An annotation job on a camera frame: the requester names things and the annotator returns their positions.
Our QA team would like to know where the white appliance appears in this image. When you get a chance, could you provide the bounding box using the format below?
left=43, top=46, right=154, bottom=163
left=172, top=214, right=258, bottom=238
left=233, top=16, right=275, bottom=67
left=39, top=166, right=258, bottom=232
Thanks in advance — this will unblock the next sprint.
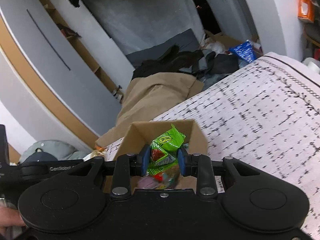
left=206, top=0, right=258, bottom=42

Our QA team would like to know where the blue foil bag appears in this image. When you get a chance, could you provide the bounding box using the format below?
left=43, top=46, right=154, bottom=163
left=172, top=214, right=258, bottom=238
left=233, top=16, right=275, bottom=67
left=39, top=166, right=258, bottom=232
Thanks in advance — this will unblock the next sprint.
left=228, top=40, right=257, bottom=63

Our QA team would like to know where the brown cardboard box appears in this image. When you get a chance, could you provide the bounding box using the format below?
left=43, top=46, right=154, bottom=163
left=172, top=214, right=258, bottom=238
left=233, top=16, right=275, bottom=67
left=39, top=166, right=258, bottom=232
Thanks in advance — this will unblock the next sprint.
left=107, top=120, right=208, bottom=190

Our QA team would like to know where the bright green snack packet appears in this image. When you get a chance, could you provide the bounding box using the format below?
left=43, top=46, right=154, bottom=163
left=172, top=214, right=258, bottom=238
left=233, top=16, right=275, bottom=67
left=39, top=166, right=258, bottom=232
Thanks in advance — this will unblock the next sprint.
left=147, top=124, right=185, bottom=176

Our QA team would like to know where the white black patterned bedspread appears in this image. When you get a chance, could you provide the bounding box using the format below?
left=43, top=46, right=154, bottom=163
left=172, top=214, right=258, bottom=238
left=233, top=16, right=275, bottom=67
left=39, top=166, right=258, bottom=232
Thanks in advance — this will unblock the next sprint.
left=105, top=51, right=320, bottom=238

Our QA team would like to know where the grey wardrobe cabinet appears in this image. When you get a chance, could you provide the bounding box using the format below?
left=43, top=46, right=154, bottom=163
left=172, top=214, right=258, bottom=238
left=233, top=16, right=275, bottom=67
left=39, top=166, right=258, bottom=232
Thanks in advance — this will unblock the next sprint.
left=1, top=0, right=133, bottom=152

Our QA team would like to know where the purple clear snack packet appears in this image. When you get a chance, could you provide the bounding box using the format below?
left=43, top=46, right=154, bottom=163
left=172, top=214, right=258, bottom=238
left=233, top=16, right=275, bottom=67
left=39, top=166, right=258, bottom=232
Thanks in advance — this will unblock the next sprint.
left=137, top=176, right=159, bottom=190

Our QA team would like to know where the beige blanket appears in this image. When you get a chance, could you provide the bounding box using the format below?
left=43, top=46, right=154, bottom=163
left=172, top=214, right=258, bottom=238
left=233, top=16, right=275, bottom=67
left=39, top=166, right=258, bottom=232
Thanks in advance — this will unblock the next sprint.
left=95, top=73, right=204, bottom=148

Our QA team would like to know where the dark clothes pile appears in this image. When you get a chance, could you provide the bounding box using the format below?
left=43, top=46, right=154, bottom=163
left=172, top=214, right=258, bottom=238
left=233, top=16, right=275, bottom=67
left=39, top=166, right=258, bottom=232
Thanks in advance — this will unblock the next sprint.
left=132, top=50, right=240, bottom=79

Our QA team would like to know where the orange tissue box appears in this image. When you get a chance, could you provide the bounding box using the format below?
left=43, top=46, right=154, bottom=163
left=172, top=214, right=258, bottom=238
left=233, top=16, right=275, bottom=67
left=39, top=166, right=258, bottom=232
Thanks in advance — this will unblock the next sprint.
left=298, top=0, right=315, bottom=23

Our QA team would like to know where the person's hand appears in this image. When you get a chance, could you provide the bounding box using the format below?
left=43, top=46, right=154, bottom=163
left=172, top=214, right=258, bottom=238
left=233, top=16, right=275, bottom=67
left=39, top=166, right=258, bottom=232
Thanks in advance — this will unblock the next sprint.
left=0, top=206, right=25, bottom=236

